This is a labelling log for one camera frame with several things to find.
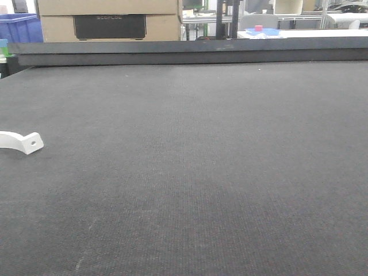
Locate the white background table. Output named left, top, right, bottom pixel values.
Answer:
left=237, top=29, right=367, bottom=39

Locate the dark raised table board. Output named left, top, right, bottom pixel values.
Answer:
left=8, top=37, right=367, bottom=67

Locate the black metal post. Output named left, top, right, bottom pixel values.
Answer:
left=216, top=0, right=241, bottom=40

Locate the blue plastic bin background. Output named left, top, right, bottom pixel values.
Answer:
left=1, top=13, right=44, bottom=43

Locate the blue tray on table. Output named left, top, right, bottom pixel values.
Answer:
left=245, top=28, right=280, bottom=36

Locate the red small cube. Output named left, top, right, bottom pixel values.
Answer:
left=254, top=25, right=263, bottom=32

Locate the large cardboard box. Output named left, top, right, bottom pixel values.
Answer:
left=37, top=0, right=182, bottom=43

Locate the white PVC pipe clamp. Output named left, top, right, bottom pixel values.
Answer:
left=1, top=131, right=44, bottom=155

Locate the grey office chair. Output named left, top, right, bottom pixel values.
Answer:
left=238, top=14, right=278, bottom=30

